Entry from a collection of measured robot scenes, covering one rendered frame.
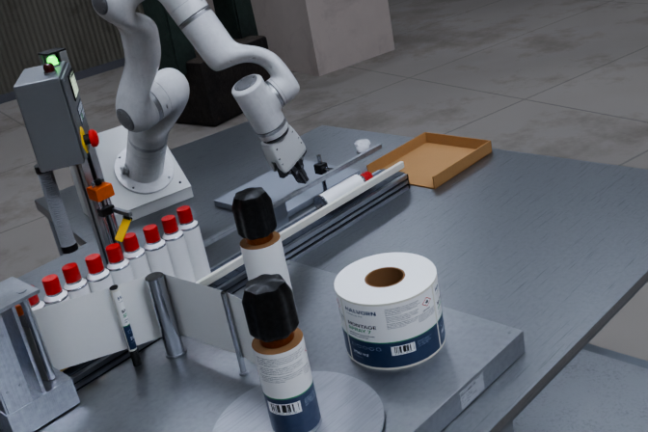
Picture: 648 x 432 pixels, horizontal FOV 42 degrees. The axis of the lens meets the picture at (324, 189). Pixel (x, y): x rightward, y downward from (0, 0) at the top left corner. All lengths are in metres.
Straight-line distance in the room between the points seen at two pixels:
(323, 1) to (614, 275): 5.41
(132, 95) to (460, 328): 1.15
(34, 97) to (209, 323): 0.58
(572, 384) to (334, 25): 5.00
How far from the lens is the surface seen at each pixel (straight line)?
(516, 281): 1.98
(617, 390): 2.65
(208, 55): 2.08
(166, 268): 1.98
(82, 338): 1.83
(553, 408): 2.58
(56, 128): 1.83
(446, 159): 2.68
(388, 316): 1.58
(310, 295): 1.94
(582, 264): 2.03
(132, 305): 1.81
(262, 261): 1.78
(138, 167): 2.68
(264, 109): 2.08
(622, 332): 3.29
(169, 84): 2.46
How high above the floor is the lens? 1.82
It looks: 22 degrees down
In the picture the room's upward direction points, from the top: 11 degrees counter-clockwise
